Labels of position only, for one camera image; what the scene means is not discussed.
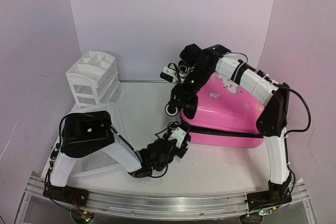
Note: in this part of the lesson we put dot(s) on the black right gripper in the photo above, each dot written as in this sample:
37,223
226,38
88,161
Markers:
184,94

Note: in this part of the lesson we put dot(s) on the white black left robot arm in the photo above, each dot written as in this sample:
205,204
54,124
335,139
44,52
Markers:
82,134

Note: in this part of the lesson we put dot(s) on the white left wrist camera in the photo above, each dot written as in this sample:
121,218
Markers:
180,135

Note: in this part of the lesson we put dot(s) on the white perforated plastic basket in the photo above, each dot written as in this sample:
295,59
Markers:
99,161

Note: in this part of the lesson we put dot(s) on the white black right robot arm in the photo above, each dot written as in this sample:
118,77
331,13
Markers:
271,124

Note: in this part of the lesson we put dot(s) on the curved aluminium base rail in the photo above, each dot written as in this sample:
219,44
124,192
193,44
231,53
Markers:
171,207

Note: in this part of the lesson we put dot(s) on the pink cartoon hard-shell suitcase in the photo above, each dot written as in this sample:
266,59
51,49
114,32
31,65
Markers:
226,115

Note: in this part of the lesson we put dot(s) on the white plastic drawer organizer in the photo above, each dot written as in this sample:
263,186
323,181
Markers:
94,79

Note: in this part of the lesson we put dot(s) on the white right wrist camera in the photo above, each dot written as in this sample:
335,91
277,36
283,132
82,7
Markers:
172,74

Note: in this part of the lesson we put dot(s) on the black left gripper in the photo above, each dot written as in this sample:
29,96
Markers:
185,146

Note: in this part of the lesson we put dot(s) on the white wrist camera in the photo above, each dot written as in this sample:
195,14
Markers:
172,74
180,135

